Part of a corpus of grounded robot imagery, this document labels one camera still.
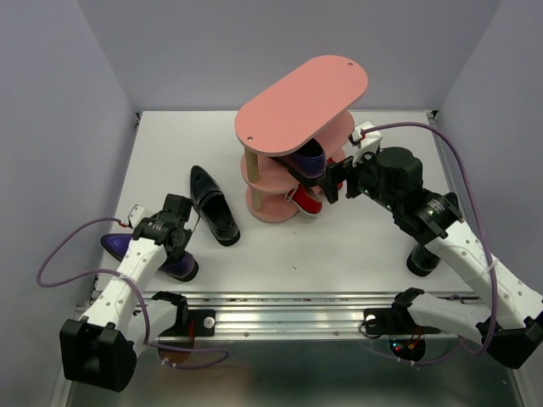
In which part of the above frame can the purple loafer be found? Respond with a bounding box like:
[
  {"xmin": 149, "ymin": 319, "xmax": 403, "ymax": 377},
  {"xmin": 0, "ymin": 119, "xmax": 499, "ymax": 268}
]
[
  {"xmin": 100, "ymin": 233, "xmax": 199, "ymax": 282},
  {"xmin": 272, "ymin": 139, "xmax": 327, "ymax": 187}
]

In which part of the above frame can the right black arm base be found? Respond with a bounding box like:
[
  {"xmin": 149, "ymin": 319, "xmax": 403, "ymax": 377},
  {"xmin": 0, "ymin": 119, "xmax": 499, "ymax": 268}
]
[{"xmin": 358, "ymin": 308, "xmax": 441, "ymax": 338}]

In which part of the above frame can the black loafer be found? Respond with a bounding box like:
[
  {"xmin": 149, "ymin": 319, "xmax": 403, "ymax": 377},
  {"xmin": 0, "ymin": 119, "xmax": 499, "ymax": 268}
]
[
  {"xmin": 189, "ymin": 165, "xmax": 241, "ymax": 247},
  {"xmin": 406, "ymin": 192, "xmax": 460, "ymax": 278}
]

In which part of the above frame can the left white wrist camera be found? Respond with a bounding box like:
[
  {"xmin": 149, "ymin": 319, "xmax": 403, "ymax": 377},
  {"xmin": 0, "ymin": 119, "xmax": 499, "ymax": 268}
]
[{"xmin": 126, "ymin": 204, "xmax": 148, "ymax": 229}]

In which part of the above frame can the black loafer right side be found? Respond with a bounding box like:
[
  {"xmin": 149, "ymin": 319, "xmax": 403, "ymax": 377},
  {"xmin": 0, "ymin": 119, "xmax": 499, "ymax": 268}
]
[{"xmin": 406, "ymin": 192, "xmax": 460, "ymax": 278}]

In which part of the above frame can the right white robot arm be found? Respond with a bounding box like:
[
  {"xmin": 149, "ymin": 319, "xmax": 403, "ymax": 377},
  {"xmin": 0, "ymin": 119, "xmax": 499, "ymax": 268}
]
[{"xmin": 318, "ymin": 148, "xmax": 542, "ymax": 369}]

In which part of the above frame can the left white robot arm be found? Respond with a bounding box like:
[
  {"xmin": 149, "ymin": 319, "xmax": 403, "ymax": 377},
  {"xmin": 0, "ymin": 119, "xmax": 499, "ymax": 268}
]
[{"xmin": 59, "ymin": 194, "xmax": 192, "ymax": 392}]

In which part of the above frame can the black loafer left side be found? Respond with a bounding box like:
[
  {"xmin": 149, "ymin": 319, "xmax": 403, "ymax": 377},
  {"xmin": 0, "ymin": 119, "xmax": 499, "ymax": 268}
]
[{"xmin": 189, "ymin": 165, "xmax": 241, "ymax": 247}]

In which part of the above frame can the red sneaker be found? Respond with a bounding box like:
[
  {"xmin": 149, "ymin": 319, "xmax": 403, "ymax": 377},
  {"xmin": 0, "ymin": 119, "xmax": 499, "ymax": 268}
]
[
  {"xmin": 284, "ymin": 184, "xmax": 323, "ymax": 217},
  {"xmin": 326, "ymin": 156, "xmax": 344, "ymax": 192}
]

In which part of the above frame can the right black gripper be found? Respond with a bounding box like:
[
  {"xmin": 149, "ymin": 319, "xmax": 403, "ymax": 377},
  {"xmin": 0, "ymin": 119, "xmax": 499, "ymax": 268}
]
[{"xmin": 317, "ymin": 144, "xmax": 401, "ymax": 214}]

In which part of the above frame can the aluminium mounting rail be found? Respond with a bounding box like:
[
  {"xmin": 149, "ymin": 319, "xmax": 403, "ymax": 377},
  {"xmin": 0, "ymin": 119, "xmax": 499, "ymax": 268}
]
[{"xmin": 76, "ymin": 292, "xmax": 484, "ymax": 341}]

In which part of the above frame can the pink three-tier shoe shelf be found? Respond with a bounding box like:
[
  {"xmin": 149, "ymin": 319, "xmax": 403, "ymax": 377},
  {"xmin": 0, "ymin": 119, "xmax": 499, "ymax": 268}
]
[{"xmin": 234, "ymin": 55, "xmax": 368, "ymax": 223}]

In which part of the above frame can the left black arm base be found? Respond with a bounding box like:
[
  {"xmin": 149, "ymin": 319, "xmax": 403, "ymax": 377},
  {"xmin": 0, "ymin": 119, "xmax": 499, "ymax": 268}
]
[{"xmin": 148, "ymin": 292, "xmax": 216, "ymax": 338}]

